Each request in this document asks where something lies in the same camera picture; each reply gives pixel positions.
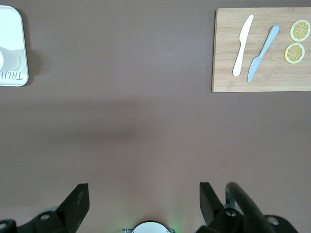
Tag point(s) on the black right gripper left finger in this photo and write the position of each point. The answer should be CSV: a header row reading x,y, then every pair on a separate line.
x,y
73,208

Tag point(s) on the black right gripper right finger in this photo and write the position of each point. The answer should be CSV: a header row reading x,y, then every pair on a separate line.
x,y
211,213

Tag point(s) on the white plastic cup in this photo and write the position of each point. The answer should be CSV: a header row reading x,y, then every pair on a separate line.
x,y
11,60

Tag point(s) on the brown table cover mat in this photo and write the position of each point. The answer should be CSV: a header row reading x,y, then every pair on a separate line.
x,y
145,109

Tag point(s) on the grey plastic knife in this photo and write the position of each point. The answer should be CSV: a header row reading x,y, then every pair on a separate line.
x,y
253,68

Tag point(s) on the wooden cutting board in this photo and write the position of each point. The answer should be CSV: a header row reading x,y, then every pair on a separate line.
x,y
226,48

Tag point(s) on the white plastic knife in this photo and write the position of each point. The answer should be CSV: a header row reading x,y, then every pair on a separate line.
x,y
244,36

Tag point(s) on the yellow lemon slice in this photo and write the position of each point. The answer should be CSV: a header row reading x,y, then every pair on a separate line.
x,y
300,30
294,53

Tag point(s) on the white tray with bear print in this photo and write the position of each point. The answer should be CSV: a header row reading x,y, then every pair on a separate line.
x,y
12,29

